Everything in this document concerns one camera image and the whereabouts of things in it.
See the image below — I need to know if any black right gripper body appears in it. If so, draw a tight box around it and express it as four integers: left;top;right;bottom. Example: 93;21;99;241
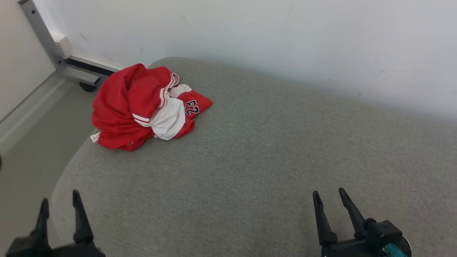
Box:
320;238;388;257

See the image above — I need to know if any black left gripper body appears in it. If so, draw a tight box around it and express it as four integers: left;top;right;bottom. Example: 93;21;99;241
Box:
5;234;106;257

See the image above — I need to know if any teal plug right camera cable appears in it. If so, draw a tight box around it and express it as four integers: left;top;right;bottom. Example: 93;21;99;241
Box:
383;243;407;257

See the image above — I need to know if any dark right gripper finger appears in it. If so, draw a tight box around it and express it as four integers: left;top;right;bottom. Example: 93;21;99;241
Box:
312;190;338;247
338;188;367;240

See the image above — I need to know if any red jersey with white sleeves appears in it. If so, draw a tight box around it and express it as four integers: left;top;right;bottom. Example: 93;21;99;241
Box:
90;63;196;151

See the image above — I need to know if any grey fabric sofa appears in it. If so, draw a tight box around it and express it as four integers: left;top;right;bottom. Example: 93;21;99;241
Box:
48;57;457;257

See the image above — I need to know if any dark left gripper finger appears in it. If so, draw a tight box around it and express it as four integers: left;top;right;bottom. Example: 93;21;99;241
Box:
35;198;50;247
72;189;95;245

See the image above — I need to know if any grey aluminium frame stand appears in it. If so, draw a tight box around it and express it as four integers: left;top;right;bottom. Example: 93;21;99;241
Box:
18;0;101;92

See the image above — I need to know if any white wall skirting board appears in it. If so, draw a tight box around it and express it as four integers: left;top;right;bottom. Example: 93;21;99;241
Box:
54;34;125;76

